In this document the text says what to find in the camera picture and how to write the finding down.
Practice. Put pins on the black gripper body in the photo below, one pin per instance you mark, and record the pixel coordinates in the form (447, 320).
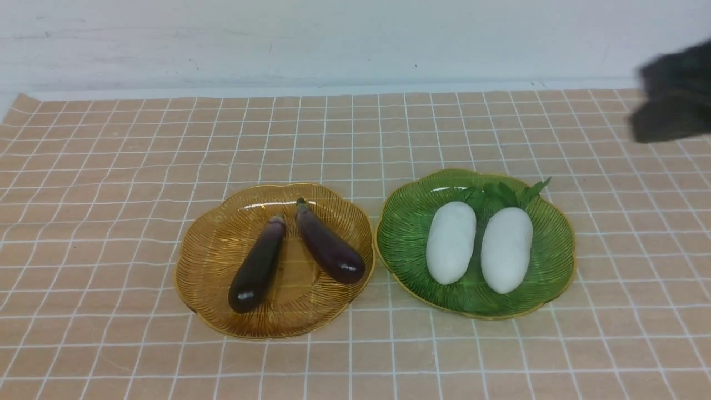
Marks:
(677, 86)

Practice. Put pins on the white radish with leaves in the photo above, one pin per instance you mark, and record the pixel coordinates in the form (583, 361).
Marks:
(507, 238)
(451, 237)

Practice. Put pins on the dark purple eggplant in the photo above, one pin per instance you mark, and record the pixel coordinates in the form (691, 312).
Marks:
(255, 276)
(333, 254)

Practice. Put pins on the green ribbed glass plate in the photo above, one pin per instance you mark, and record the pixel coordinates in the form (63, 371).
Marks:
(403, 232)

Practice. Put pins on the amber ribbed glass plate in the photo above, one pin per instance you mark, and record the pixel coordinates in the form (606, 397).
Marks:
(301, 297)

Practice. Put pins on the checkered orange tablecloth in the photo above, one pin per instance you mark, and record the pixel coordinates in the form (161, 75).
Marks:
(96, 194)

